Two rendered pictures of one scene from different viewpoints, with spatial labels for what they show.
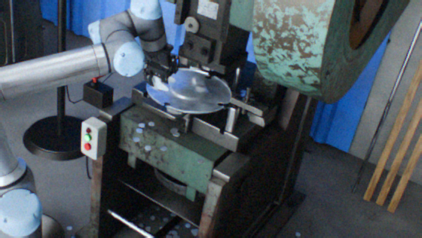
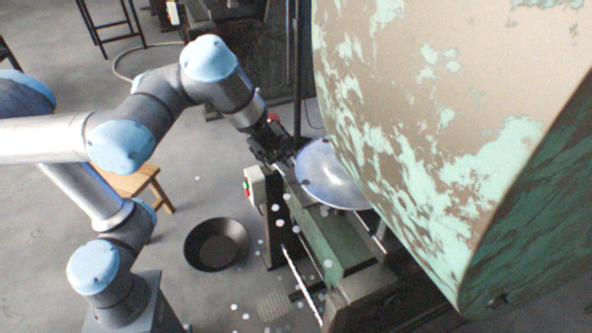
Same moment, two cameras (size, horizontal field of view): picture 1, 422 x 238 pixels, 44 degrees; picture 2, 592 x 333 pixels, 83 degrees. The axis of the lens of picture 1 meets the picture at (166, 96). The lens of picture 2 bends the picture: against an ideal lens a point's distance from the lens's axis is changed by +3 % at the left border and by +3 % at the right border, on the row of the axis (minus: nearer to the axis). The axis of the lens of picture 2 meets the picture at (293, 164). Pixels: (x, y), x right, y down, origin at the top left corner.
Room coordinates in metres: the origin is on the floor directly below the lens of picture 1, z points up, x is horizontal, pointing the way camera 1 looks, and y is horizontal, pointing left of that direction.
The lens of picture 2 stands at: (0.92, -0.30, 1.41)
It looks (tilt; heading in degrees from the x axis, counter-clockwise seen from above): 44 degrees down; 33
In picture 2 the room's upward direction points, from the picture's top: straight up
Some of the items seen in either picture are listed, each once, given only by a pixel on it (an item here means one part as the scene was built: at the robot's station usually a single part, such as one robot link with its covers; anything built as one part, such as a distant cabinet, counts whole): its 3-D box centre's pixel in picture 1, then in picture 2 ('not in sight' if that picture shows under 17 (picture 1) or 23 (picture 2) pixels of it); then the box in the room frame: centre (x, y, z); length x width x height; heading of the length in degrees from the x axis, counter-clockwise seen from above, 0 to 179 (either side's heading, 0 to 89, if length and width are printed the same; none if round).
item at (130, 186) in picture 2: not in sight; (124, 197); (1.35, 0.97, 0.16); 0.34 x 0.24 x 0.34; 102
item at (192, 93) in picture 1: (188, 89); (348, 167); (1.53, -0.07, 0.78); 0.29 x 0.29 x 0.01
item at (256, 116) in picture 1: (249, 101); not in sight; (1.55, -0.28, 0.76); 0.17 x 0.06 x 0.10; 58
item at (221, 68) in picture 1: (212, 56); not in sight; (1.64, -0.14, 0.86); 0.20 x 0.16 x 0.05; 58
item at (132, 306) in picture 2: not in sight; (116, 293); (1.00, 0.35, 0.50); 0.15 x 0.15 x 0.10
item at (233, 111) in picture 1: (232, 117); (385, 223); (1.44, -0.22, 0.75); 0.03 x 0.03 x 0.10; 58
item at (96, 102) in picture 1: (97, 106); not in sight; (1.61, 0.25, 0.62); 0.10 x 0.06 x 0.20; 58
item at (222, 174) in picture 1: (273, 165); (456, 275); (1.62, -0.44, 0.45); 0.92 x 0.12 x 0.90; 148
